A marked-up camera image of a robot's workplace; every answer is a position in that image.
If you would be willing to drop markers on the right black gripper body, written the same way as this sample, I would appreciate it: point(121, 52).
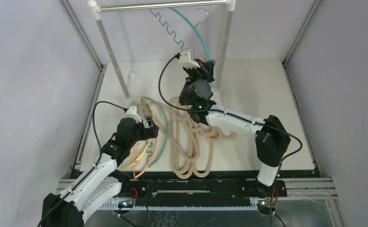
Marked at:
point(201, 67)

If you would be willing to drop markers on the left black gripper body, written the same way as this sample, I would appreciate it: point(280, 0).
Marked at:
point(141, 134)

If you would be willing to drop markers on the yellow wire hanger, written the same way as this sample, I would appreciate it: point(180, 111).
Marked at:
point(134, 159)

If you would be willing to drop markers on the blue wire hanger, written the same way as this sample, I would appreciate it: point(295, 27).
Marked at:
point(173, 33)

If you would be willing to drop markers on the orange wire hanger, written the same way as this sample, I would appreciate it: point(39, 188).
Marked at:
point(149, 150)

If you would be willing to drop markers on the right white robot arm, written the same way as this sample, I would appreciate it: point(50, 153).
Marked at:
point(271, 139)

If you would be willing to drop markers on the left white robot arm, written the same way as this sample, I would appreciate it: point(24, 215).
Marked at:
point(73, 206)

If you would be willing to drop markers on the beige plastic hanger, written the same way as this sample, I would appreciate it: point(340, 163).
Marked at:
point(183, 160)
point(221, 134)
point(200, 150)

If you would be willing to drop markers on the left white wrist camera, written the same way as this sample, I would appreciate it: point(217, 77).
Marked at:
point(132, 113)

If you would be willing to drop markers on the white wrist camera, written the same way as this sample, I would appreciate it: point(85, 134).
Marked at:
point(132, 113)
point(186, 59)

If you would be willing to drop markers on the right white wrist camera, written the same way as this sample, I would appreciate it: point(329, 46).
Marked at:
point(186, 59)

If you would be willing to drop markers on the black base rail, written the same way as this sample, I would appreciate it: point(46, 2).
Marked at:
point(221, 189)

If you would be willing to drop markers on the white clothes rack frame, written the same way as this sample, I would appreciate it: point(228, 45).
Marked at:
point(127, 88)

